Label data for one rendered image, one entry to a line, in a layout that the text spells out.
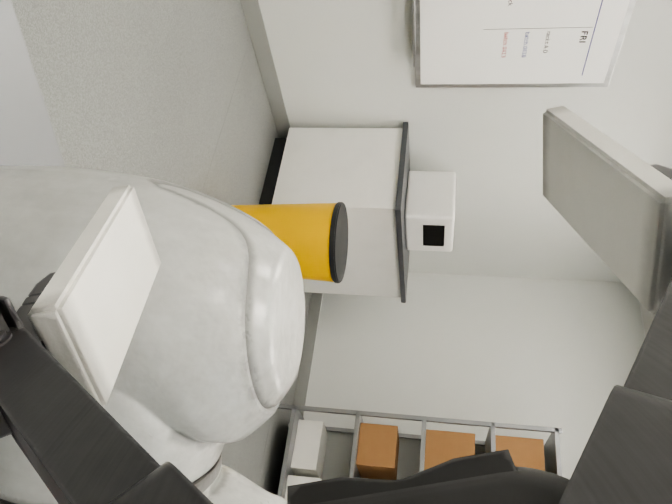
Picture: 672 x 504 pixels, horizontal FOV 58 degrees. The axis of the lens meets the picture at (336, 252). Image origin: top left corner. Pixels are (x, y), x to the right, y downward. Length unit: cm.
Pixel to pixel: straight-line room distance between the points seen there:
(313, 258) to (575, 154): 274
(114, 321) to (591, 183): 13
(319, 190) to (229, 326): 347
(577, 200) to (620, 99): 387
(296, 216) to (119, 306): 279
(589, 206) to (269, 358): 21
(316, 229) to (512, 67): 156
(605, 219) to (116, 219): 13
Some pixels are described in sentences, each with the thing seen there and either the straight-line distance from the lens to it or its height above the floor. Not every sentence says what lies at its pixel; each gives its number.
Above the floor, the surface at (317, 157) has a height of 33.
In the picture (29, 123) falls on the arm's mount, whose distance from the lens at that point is 60.
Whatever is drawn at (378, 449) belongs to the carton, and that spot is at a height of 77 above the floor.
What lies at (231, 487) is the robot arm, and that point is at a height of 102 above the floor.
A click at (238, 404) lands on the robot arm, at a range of 34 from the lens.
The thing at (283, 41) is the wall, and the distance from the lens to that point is 376.
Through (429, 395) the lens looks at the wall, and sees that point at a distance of 507.
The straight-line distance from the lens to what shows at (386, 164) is 386.
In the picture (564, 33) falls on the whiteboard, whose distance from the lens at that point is 364.
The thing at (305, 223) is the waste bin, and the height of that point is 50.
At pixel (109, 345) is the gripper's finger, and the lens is 16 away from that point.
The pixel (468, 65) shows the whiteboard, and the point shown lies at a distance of 373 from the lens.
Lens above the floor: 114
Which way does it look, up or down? 10 degrees down
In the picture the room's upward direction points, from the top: 92 degrees clockwise
